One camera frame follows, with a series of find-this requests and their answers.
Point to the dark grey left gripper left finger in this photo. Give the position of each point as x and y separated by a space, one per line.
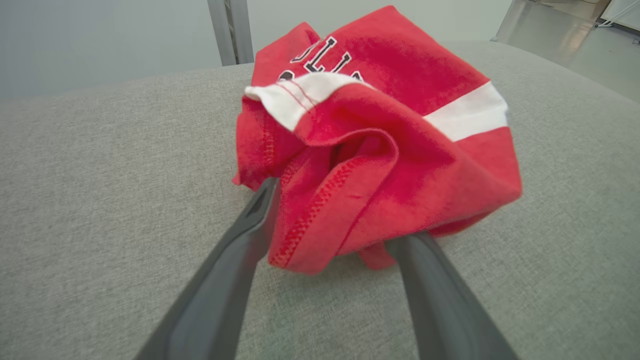
225 280

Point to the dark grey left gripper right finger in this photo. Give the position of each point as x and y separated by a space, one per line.
445 310

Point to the red jersey with letters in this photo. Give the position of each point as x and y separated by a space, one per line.
375 150

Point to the grey metal partition post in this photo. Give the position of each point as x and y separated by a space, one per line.
235 30

